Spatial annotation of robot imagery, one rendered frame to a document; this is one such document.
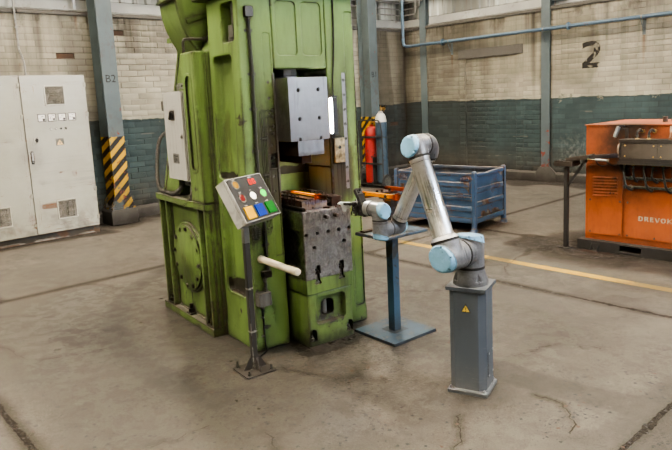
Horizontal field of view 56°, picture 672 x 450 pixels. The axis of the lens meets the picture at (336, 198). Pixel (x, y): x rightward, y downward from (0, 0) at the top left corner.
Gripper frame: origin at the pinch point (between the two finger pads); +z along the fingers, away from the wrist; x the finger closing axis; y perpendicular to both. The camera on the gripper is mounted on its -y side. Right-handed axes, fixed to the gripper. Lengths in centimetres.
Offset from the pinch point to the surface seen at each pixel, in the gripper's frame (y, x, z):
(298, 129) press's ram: -44, -11, 32
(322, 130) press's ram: -42, 7, 32
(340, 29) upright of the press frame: -108, 36, 46
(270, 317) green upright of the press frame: 78, -33, 46
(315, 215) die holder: 11.3, -6.0, 26.3
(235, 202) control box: -8, -70, 9
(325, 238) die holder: 27.6, 0.9, 26.4
